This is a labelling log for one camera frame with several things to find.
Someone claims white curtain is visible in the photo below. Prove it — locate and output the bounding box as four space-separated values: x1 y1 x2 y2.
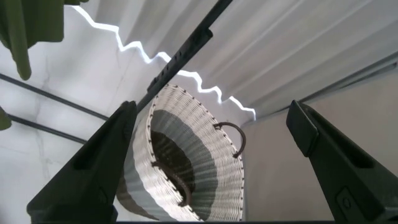
79 0 398 121

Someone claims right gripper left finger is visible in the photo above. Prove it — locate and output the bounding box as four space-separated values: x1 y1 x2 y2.
26 100 138 223

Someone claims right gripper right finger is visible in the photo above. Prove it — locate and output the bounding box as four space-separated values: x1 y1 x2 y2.
285 99 398 223

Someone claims green printed T-shirt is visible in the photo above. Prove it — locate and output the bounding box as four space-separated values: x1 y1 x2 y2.
0 0 90 131

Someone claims white laundry basket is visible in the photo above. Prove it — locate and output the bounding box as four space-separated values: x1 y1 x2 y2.
116 83 247 222

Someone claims black clothes rack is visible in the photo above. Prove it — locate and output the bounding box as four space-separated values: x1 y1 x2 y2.
0 0 234 146

